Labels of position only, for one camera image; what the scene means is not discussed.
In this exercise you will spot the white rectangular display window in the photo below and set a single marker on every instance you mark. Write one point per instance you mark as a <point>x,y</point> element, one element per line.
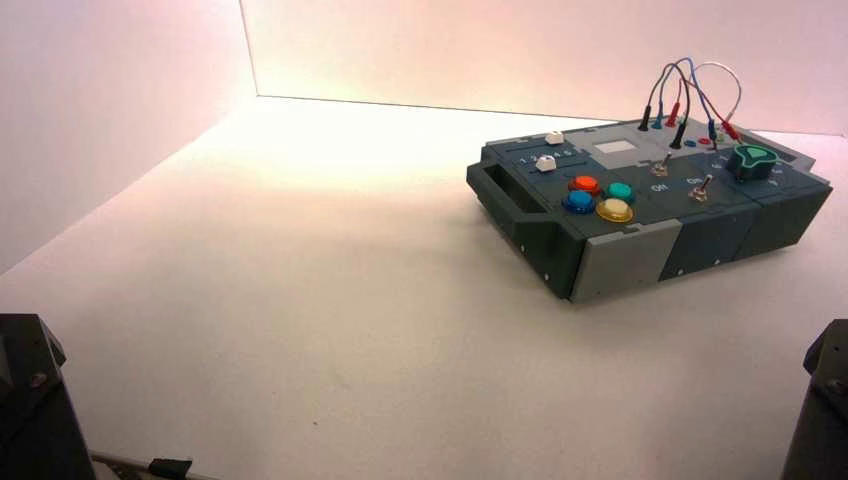
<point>615,146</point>

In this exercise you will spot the dark teal grey control box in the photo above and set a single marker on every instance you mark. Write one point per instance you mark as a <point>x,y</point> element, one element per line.
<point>623,258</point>

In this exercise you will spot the blue round push button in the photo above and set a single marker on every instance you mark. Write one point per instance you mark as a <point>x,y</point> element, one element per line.
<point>579,201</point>

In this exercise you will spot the white slider knob blue triangle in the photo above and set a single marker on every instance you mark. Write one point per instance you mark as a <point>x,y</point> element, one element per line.
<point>554,138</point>

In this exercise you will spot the plain white slider knob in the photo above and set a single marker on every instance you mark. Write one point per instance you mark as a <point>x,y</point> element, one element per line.
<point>545,164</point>

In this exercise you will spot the green rotary knob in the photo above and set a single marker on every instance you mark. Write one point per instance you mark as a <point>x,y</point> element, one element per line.
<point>752,162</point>

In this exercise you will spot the silver metal toggle switch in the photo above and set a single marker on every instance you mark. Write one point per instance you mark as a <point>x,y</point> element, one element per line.
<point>699,193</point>
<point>660,169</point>

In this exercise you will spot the grey rod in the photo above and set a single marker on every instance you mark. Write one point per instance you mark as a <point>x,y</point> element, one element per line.
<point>119,460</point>

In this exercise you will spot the green round push button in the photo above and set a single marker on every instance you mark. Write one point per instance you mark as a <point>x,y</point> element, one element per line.
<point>620,191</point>

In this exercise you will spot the orange round push button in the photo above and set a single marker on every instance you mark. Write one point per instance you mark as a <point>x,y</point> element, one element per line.
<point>584,184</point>

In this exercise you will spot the black clip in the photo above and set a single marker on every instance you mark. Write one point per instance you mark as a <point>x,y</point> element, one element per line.
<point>169,469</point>

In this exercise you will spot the yellow round push button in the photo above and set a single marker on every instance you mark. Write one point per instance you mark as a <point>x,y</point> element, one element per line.
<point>615,210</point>

